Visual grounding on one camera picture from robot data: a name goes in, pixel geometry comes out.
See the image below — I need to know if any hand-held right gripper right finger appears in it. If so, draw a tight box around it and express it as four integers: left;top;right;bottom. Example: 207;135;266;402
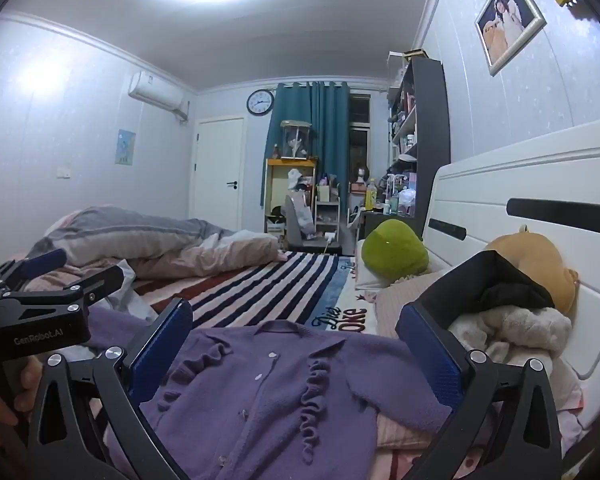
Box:
395;302;566;480

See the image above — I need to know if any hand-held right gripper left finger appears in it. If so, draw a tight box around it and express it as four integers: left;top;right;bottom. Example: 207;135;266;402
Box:
27;297;193;480

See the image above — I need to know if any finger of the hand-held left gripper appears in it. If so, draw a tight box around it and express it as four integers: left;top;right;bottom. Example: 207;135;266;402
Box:
0;264;126;312
0;248;68;295

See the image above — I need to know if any purple knitted cardigan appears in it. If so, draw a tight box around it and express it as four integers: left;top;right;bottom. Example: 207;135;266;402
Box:
87;305;453;480

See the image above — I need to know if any person's left hand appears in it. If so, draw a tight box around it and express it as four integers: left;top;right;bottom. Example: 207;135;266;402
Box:
0;357;47;453

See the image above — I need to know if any white crumpled cloth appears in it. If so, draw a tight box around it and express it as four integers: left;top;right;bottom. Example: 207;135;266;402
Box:
102;259;148;313

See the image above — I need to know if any grey and pink quilt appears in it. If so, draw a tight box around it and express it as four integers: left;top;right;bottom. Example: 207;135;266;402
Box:
25;205;291;292

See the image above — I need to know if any beige pillow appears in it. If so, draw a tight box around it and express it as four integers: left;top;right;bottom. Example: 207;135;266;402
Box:
374;269;462;342

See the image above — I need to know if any black garment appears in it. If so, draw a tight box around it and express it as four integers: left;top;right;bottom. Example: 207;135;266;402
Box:
414;250;557;333

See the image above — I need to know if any cream fluffy garment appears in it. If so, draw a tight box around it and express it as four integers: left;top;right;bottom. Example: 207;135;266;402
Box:
447;304;573;362

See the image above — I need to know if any green plush pillow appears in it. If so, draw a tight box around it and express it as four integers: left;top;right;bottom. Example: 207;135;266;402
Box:
361;219;430;277

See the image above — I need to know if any striped printed blanket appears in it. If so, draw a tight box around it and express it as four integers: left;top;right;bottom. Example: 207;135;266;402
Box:
130;250;381;337

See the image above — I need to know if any yellow plush toy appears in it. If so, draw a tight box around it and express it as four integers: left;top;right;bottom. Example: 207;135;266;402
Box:
485;225;579;313

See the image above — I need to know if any cluttered desk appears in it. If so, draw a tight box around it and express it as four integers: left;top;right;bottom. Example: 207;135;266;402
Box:
349;172;422;242

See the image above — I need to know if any white door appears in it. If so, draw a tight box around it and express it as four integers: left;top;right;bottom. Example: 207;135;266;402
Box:
192;116;246;233

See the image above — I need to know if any small white shelf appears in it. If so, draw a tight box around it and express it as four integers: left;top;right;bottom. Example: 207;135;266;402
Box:
314;185;342;234

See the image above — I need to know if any grey chair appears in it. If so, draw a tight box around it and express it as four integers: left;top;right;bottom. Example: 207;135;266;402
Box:
284;194;344;256

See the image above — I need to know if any white air conditioner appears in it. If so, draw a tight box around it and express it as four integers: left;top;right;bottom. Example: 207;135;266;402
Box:
128;71;190;122

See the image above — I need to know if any white bed headboard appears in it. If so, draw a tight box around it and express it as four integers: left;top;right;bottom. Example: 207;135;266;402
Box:
420;117;600;381

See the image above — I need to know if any window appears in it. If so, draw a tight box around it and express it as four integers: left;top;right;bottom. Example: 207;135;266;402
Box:
349;91;372;196

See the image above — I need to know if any yellow shelf rack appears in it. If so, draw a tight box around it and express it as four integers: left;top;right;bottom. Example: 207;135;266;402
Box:
262;157;319;248

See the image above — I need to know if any dark tall bookshelf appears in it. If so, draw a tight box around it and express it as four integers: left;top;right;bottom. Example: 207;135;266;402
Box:
386;50;452;241

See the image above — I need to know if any clear display case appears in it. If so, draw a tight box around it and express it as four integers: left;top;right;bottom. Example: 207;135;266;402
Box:
280;120;313;161

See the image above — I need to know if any teal curtain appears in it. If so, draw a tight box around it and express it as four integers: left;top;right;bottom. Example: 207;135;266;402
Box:
260;81;352;211

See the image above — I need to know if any small wall poster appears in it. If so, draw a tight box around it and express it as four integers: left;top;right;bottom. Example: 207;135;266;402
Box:
115;129;136;166

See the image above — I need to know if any round wall clock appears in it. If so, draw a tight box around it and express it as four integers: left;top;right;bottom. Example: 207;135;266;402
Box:
246;89;276;117

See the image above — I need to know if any framed wall photo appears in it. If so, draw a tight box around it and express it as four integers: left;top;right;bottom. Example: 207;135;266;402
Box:
475;0;547;77

